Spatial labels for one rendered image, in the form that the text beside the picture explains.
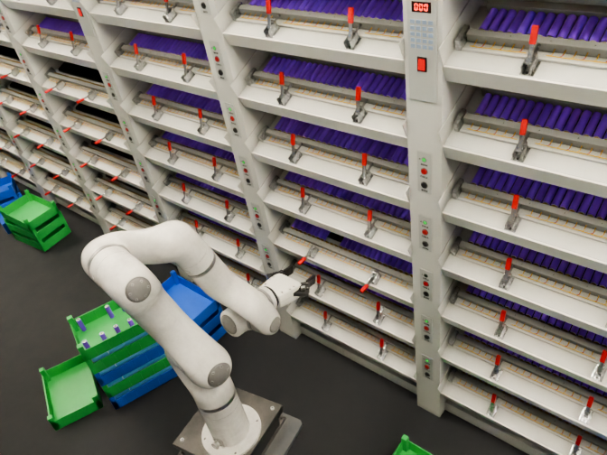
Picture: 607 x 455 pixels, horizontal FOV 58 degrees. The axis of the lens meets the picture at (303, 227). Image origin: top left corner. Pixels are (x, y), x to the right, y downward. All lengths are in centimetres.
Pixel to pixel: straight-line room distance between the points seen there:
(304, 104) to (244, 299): 58
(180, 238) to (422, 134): 63
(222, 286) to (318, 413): 94
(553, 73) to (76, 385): 223
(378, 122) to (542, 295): 62
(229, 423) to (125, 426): 82
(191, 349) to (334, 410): 93
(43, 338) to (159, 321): 167
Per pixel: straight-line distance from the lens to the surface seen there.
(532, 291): 158
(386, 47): 138
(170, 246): 132
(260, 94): 174
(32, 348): 300
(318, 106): 160
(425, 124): 137
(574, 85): 120
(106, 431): 249
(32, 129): 359
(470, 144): 137
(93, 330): 240
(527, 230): 144
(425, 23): 127
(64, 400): 268
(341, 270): 193
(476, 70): 126
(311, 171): 171
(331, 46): 145
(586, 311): 155
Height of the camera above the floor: 189
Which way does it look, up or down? 38 degrees down
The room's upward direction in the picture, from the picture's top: 11 degrees counter-clockwise
